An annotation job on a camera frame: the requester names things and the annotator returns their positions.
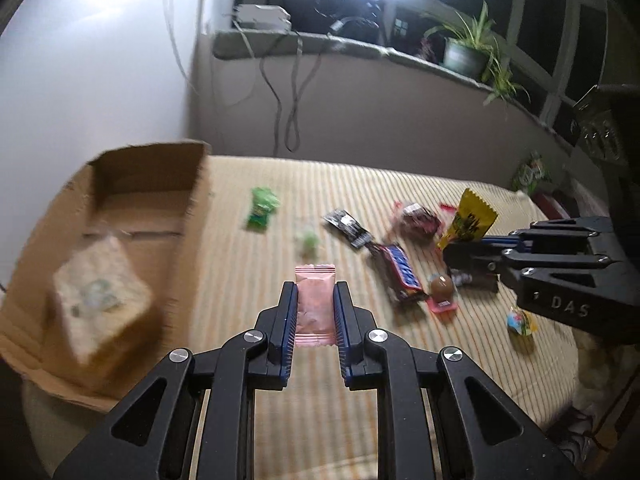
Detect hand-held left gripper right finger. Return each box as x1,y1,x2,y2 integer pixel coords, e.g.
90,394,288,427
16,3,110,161
333,281,583,480

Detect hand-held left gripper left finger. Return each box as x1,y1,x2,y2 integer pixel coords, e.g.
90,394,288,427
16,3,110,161
52,281,301,480

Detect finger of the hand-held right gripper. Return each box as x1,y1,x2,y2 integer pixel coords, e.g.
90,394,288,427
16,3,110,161
442,242,626,288
481,216,621,261

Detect pink snack packet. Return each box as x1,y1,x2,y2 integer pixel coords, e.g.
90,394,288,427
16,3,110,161
294,263,337,348

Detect yellow snack packet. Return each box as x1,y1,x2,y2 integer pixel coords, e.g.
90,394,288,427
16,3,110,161
437,188,499,251

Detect clear packet with red ends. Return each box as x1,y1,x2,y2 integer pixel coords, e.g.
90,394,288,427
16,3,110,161
392,201,458,241

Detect cardboard box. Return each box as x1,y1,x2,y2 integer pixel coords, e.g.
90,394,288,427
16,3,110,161
0,140,213,413

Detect chocolate egg on red pack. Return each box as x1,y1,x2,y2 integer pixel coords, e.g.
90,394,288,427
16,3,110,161
425,274,459,314

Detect green and white packet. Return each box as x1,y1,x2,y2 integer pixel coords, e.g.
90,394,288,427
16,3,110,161
512,152,551,193

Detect blue chocolate bar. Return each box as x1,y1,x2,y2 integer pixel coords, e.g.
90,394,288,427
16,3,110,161
370,242,426,303

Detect small colourful candy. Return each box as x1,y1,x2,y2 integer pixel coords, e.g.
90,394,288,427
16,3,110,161
506,308,540,337

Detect small green candy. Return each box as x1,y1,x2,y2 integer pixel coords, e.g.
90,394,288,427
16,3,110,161
295,227,321,253

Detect black snack packet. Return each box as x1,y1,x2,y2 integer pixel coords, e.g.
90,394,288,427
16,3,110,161
322,208,373,249

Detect striped bed sheet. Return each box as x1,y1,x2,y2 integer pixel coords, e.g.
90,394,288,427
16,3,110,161
167,154,586,480

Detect green candy packet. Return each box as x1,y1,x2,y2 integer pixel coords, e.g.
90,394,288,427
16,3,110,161
245,186,281,231

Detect beige fluffy blanket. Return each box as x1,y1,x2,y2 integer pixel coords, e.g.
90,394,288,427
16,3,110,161
572,330,640,416

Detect beige square packet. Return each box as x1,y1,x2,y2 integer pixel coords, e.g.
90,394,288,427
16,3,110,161
52,236,163,368

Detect potted spider plant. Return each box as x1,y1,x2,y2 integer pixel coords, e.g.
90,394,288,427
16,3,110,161
422,0,531,106

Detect black headphones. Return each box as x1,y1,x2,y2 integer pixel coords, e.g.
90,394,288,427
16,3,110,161
314,0,347,22

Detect white device on sill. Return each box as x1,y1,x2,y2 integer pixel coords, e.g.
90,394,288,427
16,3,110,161
234,4,293,32

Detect black hanging cable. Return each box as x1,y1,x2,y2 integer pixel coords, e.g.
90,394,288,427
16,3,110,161
257,32,322,153

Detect white cable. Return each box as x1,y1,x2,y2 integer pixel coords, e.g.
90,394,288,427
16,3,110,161
159,0,202,93

